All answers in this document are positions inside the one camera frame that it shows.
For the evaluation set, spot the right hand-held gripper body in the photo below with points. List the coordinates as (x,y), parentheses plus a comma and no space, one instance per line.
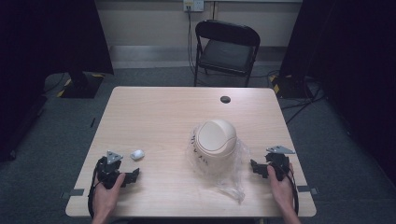
(278,161)

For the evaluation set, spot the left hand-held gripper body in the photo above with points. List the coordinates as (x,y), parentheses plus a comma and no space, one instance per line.
(109,172)

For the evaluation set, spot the white paper ball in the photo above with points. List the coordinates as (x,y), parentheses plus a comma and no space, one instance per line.
(137,154)

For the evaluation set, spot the beige swing-lid trash can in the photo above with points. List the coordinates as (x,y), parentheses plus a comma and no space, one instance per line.
(215,143)

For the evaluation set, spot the person's left hand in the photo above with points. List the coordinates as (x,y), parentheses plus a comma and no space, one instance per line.
(106,199)

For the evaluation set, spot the person's right hand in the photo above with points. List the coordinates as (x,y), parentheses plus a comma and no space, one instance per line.
(281,193)

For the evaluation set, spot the clear plastic bag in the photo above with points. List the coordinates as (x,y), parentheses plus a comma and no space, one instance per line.
(235,183)

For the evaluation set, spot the grey tape strip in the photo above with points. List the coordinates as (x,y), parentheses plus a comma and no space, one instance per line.
(73,193)
(307,189)

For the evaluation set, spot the black stand base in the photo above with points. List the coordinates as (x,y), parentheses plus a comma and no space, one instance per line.
(291,87)
(82,85)

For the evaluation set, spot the black folding chair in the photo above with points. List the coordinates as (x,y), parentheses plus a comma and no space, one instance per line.
(227,54)

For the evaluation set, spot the black curtain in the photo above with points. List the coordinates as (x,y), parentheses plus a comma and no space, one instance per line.
(351,62)
(46,37)

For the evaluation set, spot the white wall outlet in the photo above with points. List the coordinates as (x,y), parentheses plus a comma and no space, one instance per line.
(193,4)

